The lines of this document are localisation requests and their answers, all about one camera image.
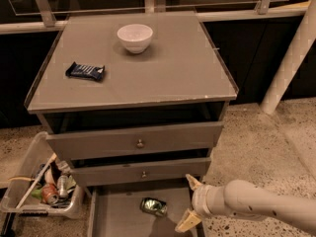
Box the grey drawer cabinet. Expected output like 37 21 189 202
23 11 239 237

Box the grey top drawer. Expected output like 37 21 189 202
46 121 223 160

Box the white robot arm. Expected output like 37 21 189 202
175 174 316 235

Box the red soda can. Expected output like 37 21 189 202
41 184 59 205

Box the white ceramic bowl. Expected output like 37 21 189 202
117 24 153 53

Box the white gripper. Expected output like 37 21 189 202
175 174 220 233

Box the crushed green can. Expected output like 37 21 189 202
140 197 167 216

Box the metal railing with glass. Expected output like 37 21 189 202
0 0 312 35

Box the brass drawer knob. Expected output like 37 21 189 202
141 171 147 179
136 139 144 149

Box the silver can in bin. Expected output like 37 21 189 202
57 175 68 199

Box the brass middle drawer knob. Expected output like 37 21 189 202
141 171 147 179

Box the clear plastic bin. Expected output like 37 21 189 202
1 131 84 219

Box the white diagonal post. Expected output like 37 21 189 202
260 0 316 115

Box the dark blue snack bar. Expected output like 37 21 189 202
65 62 105 82

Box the brass top drawer knob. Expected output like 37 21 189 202
136 139 144 149

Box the white stick in bin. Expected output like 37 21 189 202
16 153 57 209

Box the grey middle drawer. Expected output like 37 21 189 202
71 157 211 187

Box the grey bottom drawer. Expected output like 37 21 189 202
87 179 205 237

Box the grey drawer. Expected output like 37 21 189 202
46 121 223 160
71 157 211 187
87 179 205 237

